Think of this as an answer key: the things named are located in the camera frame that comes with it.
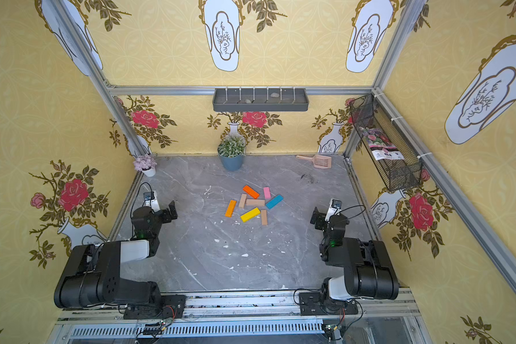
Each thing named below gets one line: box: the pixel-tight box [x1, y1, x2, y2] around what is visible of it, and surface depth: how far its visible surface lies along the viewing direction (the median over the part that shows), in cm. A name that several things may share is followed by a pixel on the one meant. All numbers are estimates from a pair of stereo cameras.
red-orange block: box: [242, 184, 261, 200], surface depth 106 cm
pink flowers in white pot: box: [133, 154, 158, 178], surface depth 107 cm
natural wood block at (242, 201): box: [238, 193, 248, 209], surface depth 102 cm
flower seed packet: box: [358, 126, 405, 162], surface depth 78 cm
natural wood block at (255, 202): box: [245, 199, 266, 207], surface depth 103 cm
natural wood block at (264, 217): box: [261, 209, 268, 226], surface depth 97 cm
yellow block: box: [240, 207, 261, 223], surface depth 100 cm
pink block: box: [263, 186, 272, 200], surface depth 105 cm
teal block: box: [265, 194, 285, 210], surface depth 103 cm
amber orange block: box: [225, 199, 238, 218], surface depth 102 cm
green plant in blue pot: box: [217, 134, 246, 171], surface depth 107 cm
